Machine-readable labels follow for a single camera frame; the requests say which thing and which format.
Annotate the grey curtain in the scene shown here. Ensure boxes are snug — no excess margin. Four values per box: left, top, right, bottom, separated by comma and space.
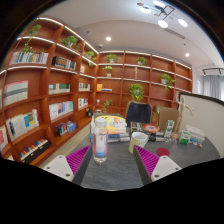
202, 73, 224, 101

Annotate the brown wooden shelf unit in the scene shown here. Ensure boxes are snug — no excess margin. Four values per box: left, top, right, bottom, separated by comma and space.
0, 16, 194, 167

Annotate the branched round ceiling lamp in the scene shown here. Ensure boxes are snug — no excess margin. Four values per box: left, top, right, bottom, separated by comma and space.
136, 0, 189, 29

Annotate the dark blue office chair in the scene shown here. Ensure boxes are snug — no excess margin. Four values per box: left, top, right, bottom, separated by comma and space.
124, 101, 154, 128

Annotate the stack of white boxes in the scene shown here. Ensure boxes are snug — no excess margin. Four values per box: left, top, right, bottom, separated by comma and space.
185, 124, 207, 144

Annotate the clear plastic water bottle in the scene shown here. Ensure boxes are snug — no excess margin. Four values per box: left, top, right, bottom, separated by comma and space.
92, 117, 109, 165

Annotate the yellow striped white mug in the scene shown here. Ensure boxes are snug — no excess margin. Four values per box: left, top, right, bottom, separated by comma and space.
128, 131, 149, 155

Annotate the black track light rail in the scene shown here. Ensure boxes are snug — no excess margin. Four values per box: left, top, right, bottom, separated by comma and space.
202, 67, 224, 76

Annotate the wooden artist mannequin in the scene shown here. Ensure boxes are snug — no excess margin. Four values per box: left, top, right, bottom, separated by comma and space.
171, 91, 194, 139

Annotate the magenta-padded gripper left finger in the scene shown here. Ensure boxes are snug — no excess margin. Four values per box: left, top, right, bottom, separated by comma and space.
42, 144, 95, 186

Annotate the black book with orange print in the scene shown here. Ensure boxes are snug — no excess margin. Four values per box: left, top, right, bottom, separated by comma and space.
130, 121, 167, 143

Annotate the tall green white carton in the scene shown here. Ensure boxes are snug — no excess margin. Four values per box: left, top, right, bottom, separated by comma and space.
163, 119, 176, 139

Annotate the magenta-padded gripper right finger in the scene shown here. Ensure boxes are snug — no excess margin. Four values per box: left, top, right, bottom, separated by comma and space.
132, 144, 183, 186

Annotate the stack of colourful books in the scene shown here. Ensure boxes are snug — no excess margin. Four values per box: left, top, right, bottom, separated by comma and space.
89, 114, 131, 144

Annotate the green white small box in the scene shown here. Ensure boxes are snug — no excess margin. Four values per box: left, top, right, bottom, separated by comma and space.
178, 129, 192, 145

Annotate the flat round red coaster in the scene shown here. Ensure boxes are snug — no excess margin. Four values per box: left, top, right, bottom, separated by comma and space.
156, 147, 171, 157

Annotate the brown chair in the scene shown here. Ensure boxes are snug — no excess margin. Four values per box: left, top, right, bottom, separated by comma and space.
158, 106, 181, 133

